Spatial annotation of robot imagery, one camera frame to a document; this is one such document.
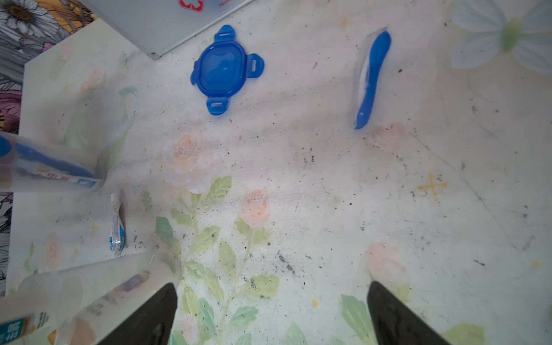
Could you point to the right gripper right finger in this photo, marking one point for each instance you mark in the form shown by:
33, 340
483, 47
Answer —
394, 323

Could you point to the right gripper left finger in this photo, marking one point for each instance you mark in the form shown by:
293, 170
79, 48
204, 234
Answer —
151, 323

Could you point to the clear plastic cup back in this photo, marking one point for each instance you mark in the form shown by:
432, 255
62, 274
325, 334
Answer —
71, 290

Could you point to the small toothpaste tube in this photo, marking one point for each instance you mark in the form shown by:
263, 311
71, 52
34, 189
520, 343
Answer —
117, 236

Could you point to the blue toothbrush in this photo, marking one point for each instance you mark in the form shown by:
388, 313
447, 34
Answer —
378, 46
21, 155

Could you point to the white bottle back label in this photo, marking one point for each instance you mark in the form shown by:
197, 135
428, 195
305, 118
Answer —
101, 317

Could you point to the white bottle sideways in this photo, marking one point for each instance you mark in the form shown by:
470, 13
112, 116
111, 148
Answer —
23, 315

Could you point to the blue lid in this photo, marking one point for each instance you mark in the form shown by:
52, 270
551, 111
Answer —
223, 68

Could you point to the silver metal first-aid case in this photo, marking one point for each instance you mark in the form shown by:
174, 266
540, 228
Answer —
158, 26

